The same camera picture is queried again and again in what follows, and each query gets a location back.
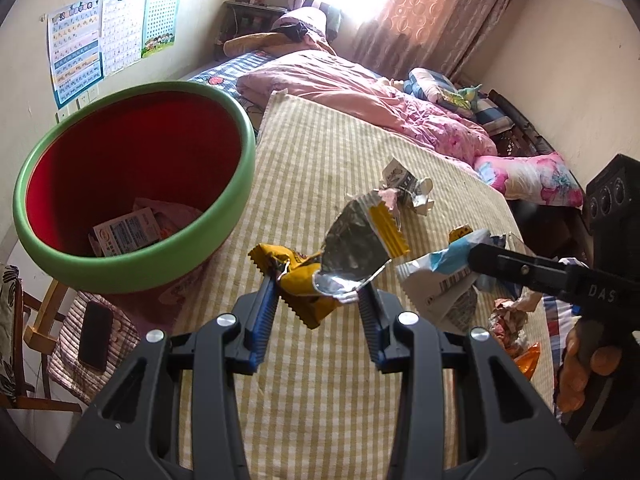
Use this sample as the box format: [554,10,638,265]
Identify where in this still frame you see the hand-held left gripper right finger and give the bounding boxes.
[357,282,586,480]

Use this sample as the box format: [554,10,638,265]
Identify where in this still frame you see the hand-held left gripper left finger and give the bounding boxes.
[55,275,281,480]

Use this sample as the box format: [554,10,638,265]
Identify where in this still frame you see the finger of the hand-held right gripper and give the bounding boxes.
[467,242,576,307]

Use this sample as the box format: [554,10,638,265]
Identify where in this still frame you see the white blue wrapper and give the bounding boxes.
[395,229,501,333]

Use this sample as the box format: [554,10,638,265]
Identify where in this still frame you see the silver foil yellow wrapper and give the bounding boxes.
[314,192,411,307]

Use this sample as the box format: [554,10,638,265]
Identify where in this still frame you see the orange snack wrapper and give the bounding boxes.
[514,342,543,382]

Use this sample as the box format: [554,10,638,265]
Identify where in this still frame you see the white blue milk carton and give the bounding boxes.
[91,208,162,258]

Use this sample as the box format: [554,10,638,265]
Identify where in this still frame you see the red bin with green rim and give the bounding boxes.
[12,81,257,326]

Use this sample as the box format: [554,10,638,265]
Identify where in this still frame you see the person's right hand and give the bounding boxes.
[556,317,618,413]

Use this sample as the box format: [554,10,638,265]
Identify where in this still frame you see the crumpled paper wrapper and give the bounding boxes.
[489,292,546,356]

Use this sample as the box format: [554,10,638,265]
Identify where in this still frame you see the colourful plaid cloth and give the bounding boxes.
[542,294,583,318]

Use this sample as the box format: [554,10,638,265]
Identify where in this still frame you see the pink floral pillow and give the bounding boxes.
[472,152,585,208]

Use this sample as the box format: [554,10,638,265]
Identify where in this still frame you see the dark wooden headboard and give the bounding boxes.
[487,89,591,241]

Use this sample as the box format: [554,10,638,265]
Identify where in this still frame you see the yellow checked tablecloth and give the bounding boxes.
[170,91,556,480]

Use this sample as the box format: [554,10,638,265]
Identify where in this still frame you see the small dark candy wrapper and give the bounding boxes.
[377,157,436,217]

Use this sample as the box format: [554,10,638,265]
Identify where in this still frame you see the black smartphone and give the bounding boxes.
[77,302,115,373]

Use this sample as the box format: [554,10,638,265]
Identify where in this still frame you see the green plush toy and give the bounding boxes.
[440,82,483,111]

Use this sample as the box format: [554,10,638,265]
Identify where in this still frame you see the striped cloth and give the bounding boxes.
[47,290,142,407]

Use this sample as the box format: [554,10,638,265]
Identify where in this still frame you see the blue plaid pillow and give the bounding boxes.
[404,67,513,136]

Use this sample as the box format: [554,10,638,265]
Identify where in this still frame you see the light wooden stool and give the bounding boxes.
[24,280,71,361]

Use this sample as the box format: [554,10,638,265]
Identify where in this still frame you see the blue plaid bed sheet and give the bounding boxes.
[187,50,276,136]

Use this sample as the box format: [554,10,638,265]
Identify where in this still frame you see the wooden chair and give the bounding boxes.
[0,265,83,413]

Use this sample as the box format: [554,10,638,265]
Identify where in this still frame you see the pink patterned curtain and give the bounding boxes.
[350,0,526,83]

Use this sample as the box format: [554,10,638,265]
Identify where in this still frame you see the brown pillow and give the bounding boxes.
[223,32,331,57]

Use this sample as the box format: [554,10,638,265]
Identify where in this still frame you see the dark cloth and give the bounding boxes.
[280,22,313,41]

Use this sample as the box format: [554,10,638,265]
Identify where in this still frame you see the dark wooden shelf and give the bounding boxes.
[215,1,288,58]

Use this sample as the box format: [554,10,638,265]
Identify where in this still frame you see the rolled pink quilt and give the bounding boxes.
[272,7,337,51]

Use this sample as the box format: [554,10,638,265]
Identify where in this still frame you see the blue grid wall poster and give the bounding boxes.
[141,0,182,59]

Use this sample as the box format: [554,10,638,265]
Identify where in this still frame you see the white chart wall poster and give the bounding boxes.
[101,0,146,78]

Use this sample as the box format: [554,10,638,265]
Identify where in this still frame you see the blue bordered wall poster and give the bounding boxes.
[46,0,106,110]

